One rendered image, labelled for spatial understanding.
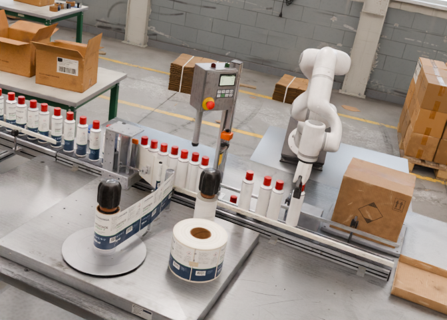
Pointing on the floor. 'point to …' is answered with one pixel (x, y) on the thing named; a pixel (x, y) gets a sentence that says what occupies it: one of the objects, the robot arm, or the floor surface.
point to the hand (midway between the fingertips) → (298, 191)
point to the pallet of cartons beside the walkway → (426, 118)
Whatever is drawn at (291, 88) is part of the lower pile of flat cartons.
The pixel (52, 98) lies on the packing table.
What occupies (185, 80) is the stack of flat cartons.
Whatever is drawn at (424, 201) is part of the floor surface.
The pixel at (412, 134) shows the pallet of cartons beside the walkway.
